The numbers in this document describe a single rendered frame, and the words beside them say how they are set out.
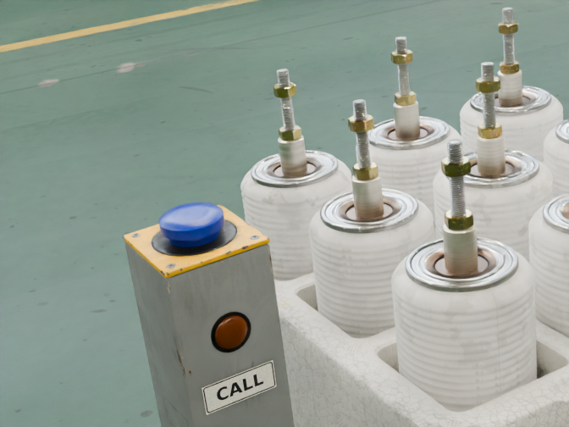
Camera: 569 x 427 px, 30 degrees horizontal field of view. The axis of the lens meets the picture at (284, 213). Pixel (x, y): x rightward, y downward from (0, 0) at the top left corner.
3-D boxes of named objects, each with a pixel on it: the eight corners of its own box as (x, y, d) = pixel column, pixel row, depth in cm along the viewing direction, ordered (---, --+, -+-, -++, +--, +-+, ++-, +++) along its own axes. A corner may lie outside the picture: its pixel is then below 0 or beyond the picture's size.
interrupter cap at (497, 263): (387, 261, 74) (386, 252, 74) (483, 235, 76) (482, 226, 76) (438, 307, 68) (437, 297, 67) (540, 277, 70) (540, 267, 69)
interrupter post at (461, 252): (437, 266, 73) (434, 223, 71) (468, 257, 73) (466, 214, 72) (454, 280, 70) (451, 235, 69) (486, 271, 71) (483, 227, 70)
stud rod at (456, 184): (450, 244, 72) (444, 140, 69) (465, 242, 72) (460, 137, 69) (455, 251, 71) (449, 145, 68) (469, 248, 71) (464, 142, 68)
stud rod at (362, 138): (360, 197, 81) (350, 103, 77) (362, 192, 81) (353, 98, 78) (372, 197, 80) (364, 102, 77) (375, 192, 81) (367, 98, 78)
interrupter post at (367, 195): (354, 223, 81) (350, 183, 79) (354, 210, 83) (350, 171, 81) (385, 220, 80) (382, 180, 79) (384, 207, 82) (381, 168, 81)
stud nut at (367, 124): (345, 132, 78) (345, 122, 78) (350, 124, 80) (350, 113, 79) (372, 132, 78) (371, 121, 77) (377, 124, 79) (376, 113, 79)
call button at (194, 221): (238, 244, 65) (234, 213, 64) (179, 264, 64) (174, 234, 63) (211, 224, 68) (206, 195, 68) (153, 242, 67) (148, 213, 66)
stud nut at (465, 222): (443, 221, 71) (442, 209, 71) (467, 217, 71) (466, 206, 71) (450, 233, 70) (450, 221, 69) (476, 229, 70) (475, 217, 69)
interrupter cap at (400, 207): (319, 241, 78) (317, 232, 78) (322, 199, 85) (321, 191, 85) (422, 232, 78) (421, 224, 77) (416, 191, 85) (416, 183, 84)
